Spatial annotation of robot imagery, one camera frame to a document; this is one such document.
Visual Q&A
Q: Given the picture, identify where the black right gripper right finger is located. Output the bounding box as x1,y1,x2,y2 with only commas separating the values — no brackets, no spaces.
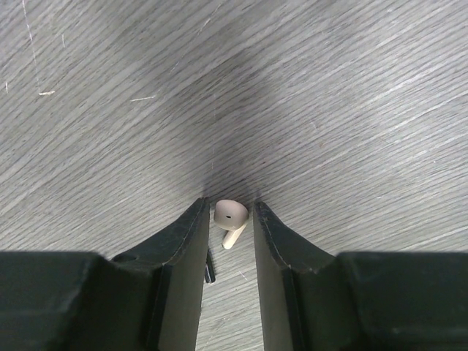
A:
253,201,467,350

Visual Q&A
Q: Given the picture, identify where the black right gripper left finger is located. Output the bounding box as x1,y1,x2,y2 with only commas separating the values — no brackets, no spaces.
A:
1,198,210,350

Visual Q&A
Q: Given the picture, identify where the black earbud left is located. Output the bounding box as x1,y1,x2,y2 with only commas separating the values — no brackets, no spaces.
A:
205,249,216,284

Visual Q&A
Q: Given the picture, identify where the beige earbud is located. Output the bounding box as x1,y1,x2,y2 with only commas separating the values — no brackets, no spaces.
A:
214,200,249,249

